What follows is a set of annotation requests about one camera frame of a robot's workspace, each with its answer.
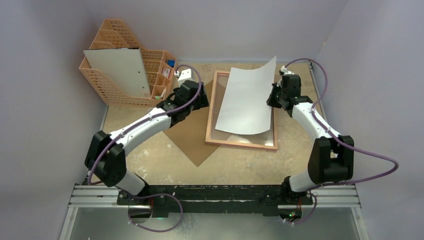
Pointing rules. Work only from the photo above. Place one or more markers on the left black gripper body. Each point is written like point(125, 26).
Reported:
point(201, 102)

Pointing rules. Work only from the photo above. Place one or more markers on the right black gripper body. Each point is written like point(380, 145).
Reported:
point(274, 98)

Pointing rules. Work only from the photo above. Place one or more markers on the pink wooden photo frame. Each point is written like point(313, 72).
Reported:
point(242, 144)

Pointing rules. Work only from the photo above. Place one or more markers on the blue mountain photo print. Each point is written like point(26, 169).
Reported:
point(244, 109)

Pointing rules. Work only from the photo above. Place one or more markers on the brown cardboard backing board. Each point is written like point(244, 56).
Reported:
point(189, 136)

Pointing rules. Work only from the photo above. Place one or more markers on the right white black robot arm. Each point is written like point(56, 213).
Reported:
point(331, 159)

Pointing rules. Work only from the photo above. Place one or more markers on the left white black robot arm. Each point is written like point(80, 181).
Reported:
point(106, 156)

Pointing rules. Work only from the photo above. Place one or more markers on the red white small box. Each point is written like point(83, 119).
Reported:
point(167, 72)

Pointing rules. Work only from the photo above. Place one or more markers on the green white small items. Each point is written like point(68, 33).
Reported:
point(161, 93)

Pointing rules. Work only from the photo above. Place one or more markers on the blue item in organizer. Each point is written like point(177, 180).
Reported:
point(171, 63)

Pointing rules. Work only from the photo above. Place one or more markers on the orange plastic desk organizer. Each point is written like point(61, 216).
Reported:
point(115, 33)

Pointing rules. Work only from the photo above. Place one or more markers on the grey board in organizer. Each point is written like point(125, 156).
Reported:
point(124, 67)

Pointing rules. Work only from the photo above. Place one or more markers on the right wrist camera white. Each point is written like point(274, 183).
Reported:
point(284, 71)

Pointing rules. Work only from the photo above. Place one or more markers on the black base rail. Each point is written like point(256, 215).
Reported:
point(266, 200)

